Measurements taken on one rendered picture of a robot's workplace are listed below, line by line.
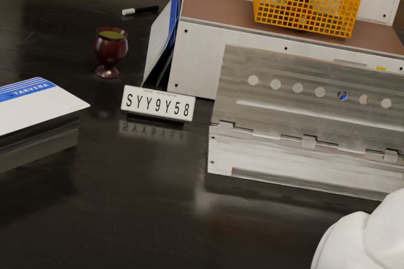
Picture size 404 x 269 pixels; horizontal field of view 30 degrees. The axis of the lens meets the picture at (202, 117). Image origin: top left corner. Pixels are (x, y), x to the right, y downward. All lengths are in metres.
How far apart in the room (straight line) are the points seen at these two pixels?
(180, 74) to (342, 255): 0.89
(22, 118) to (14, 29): 0.69
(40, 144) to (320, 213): 0.56
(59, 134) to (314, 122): 0.55
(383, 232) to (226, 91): 0.71
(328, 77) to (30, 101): 0.62
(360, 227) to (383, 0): 1.07
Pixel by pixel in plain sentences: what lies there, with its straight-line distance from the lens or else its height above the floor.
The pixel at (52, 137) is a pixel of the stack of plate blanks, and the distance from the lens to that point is 1.49.
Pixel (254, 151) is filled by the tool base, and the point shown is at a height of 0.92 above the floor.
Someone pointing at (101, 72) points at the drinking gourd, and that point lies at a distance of 1.85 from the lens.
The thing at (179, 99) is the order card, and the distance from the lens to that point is 1.68.
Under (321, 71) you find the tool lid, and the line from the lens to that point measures 1.63.
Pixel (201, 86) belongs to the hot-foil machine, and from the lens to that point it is 1.80.
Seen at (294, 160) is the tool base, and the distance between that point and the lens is 1.61.
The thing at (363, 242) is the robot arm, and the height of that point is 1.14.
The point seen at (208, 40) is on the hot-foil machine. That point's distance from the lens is 1.75.
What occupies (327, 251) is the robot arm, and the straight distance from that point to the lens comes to 1.02.
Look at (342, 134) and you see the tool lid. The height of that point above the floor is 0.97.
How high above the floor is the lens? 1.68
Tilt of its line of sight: 27 degrees down
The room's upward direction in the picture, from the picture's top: 11 degrees clockwise
